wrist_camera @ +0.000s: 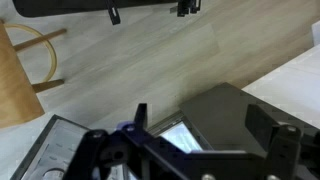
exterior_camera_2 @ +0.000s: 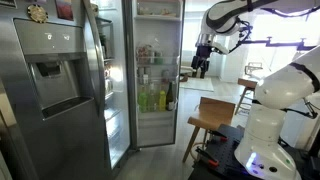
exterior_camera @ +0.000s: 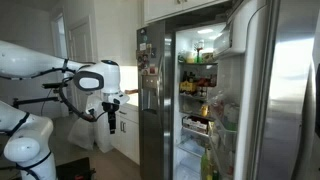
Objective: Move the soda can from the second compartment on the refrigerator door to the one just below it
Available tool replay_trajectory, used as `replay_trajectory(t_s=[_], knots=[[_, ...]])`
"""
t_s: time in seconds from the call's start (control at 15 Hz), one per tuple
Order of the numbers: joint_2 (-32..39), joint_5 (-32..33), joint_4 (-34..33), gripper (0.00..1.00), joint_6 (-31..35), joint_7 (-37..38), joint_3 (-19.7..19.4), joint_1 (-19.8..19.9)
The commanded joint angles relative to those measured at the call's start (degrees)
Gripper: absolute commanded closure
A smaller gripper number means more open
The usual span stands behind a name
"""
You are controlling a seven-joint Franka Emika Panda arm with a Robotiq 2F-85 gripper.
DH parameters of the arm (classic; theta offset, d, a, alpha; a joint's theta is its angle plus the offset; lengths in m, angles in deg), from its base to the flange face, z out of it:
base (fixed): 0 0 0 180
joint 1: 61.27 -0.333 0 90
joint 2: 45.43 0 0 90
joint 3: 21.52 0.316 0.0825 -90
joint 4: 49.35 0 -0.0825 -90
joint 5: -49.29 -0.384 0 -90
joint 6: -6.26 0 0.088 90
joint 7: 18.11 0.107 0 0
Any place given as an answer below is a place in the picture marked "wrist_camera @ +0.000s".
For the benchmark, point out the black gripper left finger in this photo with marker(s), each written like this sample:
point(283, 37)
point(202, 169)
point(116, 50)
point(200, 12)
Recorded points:
point(141, 116)

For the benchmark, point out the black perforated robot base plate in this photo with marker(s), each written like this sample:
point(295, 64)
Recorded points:
point(67, 151)

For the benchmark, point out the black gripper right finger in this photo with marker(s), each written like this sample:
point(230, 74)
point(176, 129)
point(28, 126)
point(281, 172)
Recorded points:
point(261, 126)

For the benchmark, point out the wooden stool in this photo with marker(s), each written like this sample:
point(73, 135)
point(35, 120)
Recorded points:
point(18, 96)

